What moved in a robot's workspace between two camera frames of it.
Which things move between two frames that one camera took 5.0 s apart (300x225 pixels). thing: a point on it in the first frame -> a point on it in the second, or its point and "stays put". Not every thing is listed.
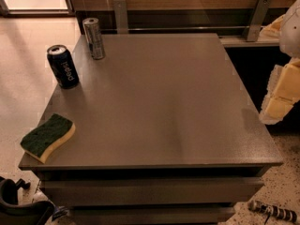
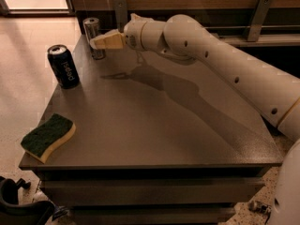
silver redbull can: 95,40 stays put
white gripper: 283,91 -> 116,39
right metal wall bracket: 259,17 stays put
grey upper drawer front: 144,191 stays put
